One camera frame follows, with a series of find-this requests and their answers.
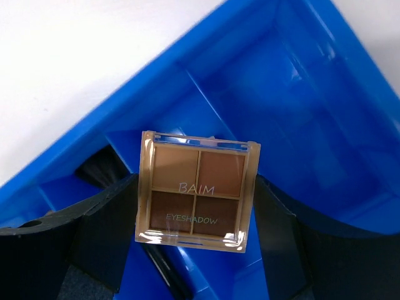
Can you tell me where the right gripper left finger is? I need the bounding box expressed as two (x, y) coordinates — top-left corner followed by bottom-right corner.
(1, 174), (138, 299)

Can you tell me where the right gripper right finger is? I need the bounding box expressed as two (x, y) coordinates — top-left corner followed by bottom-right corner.
(254, 176), (399, 299)

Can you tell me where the black fan makeup brush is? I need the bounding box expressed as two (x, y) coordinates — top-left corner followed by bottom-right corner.
(74, 145), (129, 189)

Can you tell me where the thin black makeup brush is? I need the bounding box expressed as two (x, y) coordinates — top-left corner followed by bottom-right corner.
(141, 243), (196, 299)

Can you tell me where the brown eyeshadow palette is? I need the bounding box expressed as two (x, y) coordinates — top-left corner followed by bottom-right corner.
(135, 131), (261, 253)

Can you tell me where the blue plastic organizer bin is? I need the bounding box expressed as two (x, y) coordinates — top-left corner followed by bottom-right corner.
(0, 0), (400, 300)

